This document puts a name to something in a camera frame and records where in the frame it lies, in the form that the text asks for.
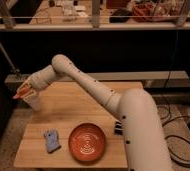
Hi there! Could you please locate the orange ridged bowl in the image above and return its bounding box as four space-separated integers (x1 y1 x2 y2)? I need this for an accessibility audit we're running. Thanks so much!
68 123 106 163

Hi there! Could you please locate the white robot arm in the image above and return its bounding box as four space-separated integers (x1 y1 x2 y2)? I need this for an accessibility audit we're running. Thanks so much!
16 54 173 171

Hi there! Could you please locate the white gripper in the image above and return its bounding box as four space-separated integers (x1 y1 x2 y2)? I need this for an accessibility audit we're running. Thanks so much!
17 72 49 99

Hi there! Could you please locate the blue sponge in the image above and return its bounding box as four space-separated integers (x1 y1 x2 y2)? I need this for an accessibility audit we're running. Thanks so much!
44 129 61 153

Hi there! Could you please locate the small black object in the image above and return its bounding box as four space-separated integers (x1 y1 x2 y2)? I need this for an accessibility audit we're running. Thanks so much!
114 121 123 135

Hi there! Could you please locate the metal railing shelf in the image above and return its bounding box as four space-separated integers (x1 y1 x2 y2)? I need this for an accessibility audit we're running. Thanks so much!
0 0 190 31

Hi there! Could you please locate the black floor cable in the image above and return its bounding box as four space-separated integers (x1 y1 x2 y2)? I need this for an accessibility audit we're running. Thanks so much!
156 105 190 169

